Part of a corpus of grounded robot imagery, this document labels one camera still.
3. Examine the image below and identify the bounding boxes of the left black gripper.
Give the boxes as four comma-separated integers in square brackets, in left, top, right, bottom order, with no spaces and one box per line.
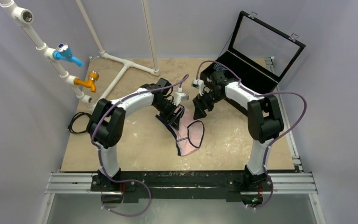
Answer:
[153,99,183,130]

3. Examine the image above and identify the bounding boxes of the pink underwear navy trim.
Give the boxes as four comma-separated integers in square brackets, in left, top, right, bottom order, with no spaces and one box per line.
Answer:
[155,105,205,156]

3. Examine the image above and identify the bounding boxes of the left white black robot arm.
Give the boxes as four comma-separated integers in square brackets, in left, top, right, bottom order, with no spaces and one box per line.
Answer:
[87,78,185,191]

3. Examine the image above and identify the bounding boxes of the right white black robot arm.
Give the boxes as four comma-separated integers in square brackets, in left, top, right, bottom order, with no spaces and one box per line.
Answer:
[192,71,284,190]

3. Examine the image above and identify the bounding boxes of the dark patterned rolled sock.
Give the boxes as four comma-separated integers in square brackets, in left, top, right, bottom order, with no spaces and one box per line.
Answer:
[213,62,227,72]

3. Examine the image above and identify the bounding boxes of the black box with glass lid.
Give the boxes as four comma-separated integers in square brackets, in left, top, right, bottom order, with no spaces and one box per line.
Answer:
[203,11,307,117]

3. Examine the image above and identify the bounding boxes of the orange faucet tap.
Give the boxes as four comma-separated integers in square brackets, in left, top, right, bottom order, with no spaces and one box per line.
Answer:
[73,71,99,93]

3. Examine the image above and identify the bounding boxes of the blue faucet tap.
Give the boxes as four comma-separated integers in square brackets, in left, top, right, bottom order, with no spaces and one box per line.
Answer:
[53,43,83,67]

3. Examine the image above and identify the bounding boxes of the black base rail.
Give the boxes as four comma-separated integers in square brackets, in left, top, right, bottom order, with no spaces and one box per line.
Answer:
[90,170,273,206]

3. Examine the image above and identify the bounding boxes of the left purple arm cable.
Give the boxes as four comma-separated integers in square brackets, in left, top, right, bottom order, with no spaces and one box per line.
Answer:
[91,74,190,186]

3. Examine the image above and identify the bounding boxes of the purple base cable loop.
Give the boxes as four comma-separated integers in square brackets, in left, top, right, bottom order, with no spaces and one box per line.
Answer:
[101,180,153,217]

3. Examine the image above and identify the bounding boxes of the coiled black cable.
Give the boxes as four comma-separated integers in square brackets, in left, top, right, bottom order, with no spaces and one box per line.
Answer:
[67,112,91,134]

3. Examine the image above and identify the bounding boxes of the aluminium frame rails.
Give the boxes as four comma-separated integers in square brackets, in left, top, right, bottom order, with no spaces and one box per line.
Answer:
[37,57,326,224]

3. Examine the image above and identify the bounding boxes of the white PVC pipe frame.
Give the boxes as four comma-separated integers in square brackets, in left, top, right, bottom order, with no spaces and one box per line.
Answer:
[0,0,160,111]

